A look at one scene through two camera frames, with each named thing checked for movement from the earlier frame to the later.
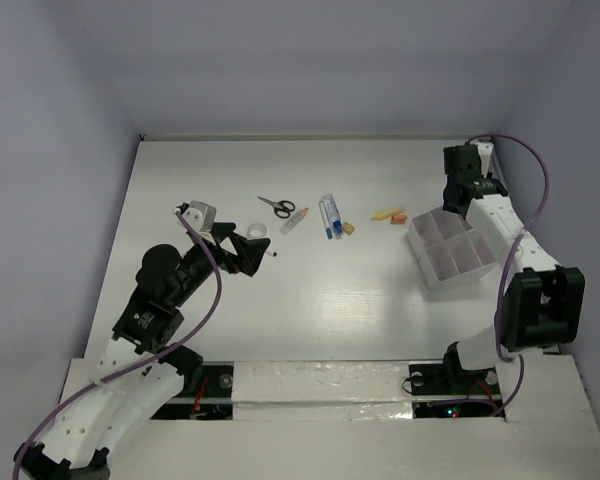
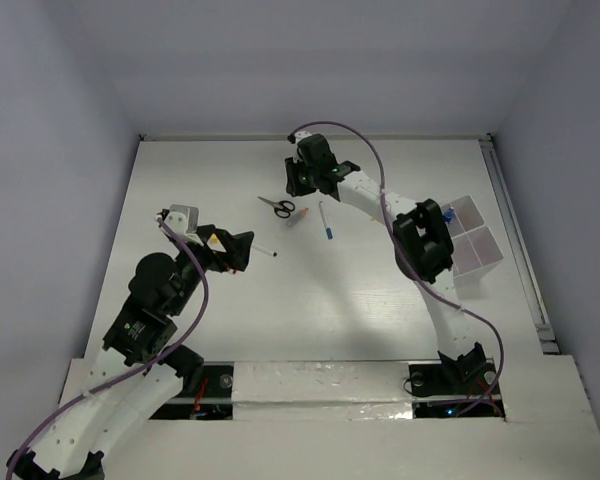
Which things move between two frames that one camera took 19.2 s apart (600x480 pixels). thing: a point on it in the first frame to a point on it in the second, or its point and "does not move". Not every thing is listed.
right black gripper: (451, 209) to (294, 188)
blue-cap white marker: (329, 232) does not move
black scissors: (282, 208) does not move
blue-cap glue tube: (331, 205) to (448, 214)
